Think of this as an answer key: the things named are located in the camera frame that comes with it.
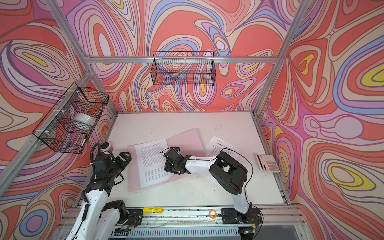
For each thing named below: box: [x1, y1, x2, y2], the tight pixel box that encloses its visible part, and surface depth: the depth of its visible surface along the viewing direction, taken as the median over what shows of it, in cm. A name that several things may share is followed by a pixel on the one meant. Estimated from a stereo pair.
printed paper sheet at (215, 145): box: [204, 135, 240, 157], surface depth 101 cm
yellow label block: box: [142, 207, 164, 213], surface depth 76 cm
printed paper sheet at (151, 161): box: [135, 138, 175, 189], surface depth 93 cm
